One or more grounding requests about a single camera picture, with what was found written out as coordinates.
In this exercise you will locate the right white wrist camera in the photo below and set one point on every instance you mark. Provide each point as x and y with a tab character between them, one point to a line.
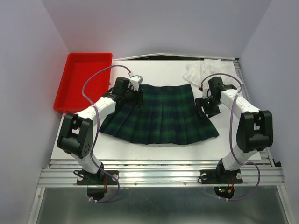
204	88

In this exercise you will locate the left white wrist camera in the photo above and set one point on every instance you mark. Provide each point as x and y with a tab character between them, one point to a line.
135	82

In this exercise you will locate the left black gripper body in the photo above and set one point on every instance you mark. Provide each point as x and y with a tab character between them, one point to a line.
131	97

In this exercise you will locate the red plastic tray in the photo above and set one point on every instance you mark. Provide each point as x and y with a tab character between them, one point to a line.
78	69

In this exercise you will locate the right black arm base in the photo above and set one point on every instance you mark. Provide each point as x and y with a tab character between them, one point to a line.
224	179

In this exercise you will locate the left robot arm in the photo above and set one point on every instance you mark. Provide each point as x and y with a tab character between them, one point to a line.
76	133

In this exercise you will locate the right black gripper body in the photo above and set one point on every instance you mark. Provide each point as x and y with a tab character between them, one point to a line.
209	102

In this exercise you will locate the aluminium rail frame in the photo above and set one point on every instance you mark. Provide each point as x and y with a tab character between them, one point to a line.
159	183

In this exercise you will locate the green plaid skirt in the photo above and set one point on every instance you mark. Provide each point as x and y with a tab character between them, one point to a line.
168	116

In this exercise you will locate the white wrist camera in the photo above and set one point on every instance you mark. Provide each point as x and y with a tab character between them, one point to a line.
204	88
135	82

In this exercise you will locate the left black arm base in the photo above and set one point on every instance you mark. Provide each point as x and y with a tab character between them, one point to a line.
97	184

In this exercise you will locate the white folded skirt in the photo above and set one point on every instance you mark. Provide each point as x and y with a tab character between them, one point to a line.
198	70

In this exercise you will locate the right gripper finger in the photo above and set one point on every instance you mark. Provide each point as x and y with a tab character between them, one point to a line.
213	111
199	105

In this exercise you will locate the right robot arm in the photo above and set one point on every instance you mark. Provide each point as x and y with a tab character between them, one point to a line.
255	128

